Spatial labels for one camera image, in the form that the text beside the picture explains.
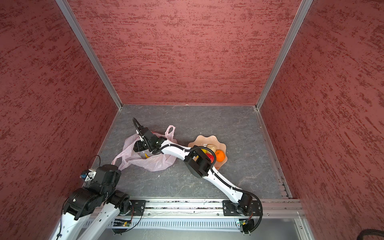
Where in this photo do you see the pink plastic shopping bag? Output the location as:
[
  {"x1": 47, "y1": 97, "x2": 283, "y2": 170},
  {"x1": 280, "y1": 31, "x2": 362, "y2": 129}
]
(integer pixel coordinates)
[{"x1": 111, "y1": 133, "x2": 177, "y2": 172}]

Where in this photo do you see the peach scalloped plate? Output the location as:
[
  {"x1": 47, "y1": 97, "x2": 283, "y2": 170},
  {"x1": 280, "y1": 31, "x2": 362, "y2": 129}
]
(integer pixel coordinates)
[{"x1": 188, "y1": 135, "x2": 228, "y2": 170}]

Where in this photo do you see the cream fake pear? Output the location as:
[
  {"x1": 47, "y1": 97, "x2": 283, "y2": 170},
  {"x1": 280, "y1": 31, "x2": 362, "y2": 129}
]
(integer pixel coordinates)
[{"x1": 207, "y1": 144, "x2": 217, "y2": 152}]

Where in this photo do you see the orange fake tangerine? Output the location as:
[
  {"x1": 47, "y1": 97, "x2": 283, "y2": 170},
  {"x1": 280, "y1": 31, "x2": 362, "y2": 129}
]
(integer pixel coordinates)
[{"x1": 215, "y1": 150, "x2": 226, "y2": 163}]

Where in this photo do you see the red fake apple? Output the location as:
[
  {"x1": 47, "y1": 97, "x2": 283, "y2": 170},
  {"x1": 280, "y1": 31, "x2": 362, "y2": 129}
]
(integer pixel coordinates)
[{"x1": 207, "y1": 154, "x2": 216, "y2": 164}]

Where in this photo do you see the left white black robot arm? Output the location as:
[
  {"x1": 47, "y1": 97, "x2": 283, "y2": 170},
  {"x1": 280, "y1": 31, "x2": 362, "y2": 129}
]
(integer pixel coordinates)
[{"x1": 51, "y1": 165, "x2": 134, "y2": 240}]

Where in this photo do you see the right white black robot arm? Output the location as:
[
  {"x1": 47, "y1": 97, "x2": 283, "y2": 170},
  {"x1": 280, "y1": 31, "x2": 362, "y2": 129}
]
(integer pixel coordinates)
[{"x1": 134, "y1": 125, "x2": 253, "y2": 216}]

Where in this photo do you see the left small circuit board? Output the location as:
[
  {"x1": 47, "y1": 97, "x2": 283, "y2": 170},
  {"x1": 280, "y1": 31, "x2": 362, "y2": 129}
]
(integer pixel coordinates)
[{"x1": 113, "y1": 219, "x2": 132, "y2": 227}]

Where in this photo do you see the small circuit board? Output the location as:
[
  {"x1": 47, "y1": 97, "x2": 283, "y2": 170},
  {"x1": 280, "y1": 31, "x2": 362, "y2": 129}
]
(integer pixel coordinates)
[
  {"x1": 237, "y1": 219, "x2": 255, "y2": 229},
  {"x1": 113, "y1": 219, "x2": 132, "y2": 227}
]

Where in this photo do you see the right small circuit board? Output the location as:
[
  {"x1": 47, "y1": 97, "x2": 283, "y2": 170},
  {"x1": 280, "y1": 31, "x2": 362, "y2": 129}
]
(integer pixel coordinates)
[{"x1": 237, "y1": 219, "x2": 255, "y2": 229}]

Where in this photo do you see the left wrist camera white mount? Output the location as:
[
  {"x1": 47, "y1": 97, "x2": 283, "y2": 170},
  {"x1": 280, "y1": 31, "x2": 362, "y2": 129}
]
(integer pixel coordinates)
[{"x1": 80, "y1": 169, "x2": 96, "y2": 182}]

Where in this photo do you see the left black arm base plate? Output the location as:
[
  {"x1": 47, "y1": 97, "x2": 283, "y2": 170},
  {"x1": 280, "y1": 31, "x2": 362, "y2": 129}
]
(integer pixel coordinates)
[{"x1": 128, "y1": 200, "x2": 147, "y2": 217}]

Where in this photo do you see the white slotted cable duct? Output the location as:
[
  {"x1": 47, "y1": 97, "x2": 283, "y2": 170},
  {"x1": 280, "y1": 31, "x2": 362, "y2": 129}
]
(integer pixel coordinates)
[{"x1": 106, "y1": 218, "x2": 240, "y2": 231}]

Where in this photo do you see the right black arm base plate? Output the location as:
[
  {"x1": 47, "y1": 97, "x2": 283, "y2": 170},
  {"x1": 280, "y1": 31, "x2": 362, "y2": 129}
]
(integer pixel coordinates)
[{"x1": 222, "y1": 200, "x2": 262, "y2": 217}]

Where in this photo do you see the aluminium front rail frame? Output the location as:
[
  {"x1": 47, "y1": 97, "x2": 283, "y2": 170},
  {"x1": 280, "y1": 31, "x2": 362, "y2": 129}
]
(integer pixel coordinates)
[{"x1": 61, "y1": 197, "x2": 305, "y2": 219}]

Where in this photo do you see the left aluminium corner post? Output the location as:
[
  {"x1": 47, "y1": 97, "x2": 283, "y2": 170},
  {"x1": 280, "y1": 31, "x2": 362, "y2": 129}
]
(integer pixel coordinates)
[{"x1": 56, "y1": 0, "x2": 124, "y2": 111}]

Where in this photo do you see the aluminium corner post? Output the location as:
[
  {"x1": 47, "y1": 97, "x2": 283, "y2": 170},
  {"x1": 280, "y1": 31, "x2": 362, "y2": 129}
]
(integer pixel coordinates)
[
  {"x1": 56, "y1": 0, "x2": 124, "y2": 111},
  {"x1": 256, "y1": 0, "x2": 313, "y2": 111}
]

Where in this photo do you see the right aluminium corner post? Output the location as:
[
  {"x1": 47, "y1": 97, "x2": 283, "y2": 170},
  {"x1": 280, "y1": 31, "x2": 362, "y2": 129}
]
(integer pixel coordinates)
[{"x1": 256, "y1": 0, "x2": 313, "y2": 111}]

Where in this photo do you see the black corrugated hose corner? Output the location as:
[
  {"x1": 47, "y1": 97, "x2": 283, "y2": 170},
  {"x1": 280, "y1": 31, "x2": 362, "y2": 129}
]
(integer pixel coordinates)
[{"x1": 357, "y1": 229, "x2": 384, "y2": 240}]

